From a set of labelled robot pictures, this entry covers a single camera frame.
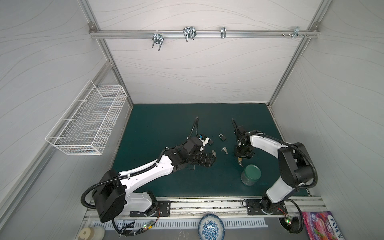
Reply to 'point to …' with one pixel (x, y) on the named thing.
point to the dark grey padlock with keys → (222, 137)
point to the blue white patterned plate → (211, 227)
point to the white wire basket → (87, 127)
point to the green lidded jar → (250, 174)
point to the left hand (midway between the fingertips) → (212, 155)
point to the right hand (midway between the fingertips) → (242, 152)
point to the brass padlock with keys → (239, 161)
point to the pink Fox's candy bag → (321, 225)
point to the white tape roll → (91, 233)
